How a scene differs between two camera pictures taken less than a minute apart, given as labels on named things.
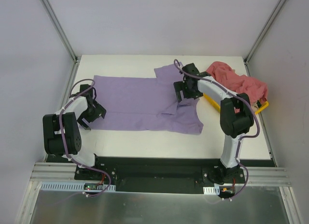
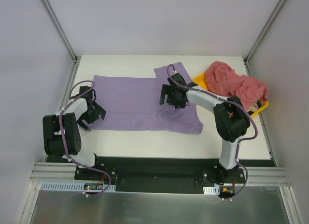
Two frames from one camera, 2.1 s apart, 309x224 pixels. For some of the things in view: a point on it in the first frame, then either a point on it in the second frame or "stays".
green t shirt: [259, 104] stays
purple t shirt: [146, 104] stays
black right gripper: [183, 90] -> [169, 96]
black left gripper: [94, 112] stays
